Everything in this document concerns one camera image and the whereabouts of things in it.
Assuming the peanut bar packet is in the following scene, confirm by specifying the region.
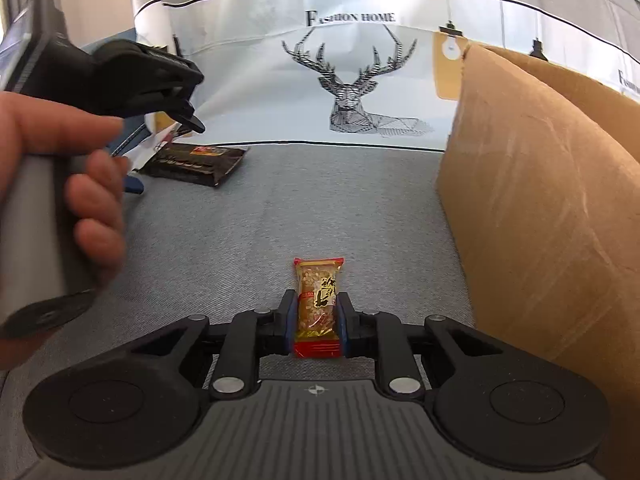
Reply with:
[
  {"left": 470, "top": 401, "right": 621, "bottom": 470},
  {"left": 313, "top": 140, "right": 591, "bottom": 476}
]
[{"left": 292, "top": 257, "right": 346, "bottom": 359}]

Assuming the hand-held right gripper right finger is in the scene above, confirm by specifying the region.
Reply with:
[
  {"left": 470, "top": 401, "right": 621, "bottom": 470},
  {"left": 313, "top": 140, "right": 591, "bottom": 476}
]
[{"left": 337, "top": 294, "right": 503, "bottom": 396}]

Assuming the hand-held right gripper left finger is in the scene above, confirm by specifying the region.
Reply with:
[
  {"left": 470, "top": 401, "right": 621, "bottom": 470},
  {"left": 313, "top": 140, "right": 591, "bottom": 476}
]
[{"left": 132, "top": 289, "right": 297, "bottom": 401}]

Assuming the black chocolate packet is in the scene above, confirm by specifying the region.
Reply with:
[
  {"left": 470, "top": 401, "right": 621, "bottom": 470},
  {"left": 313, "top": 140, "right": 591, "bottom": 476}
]
[{"left": 137, "top": 142, "right": 249, "bottom": 188}]

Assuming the cardboard box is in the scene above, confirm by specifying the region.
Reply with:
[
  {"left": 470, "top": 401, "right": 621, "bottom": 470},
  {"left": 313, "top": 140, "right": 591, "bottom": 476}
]
[{"left": 436, "top": 42, "right": 640, "bottom": 480}]

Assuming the person's left hand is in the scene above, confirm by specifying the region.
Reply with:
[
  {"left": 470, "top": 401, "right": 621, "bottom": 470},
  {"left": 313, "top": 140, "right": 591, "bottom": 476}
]
[{"left": 0, "top": 92, "right": 130, "bottom": 291}]

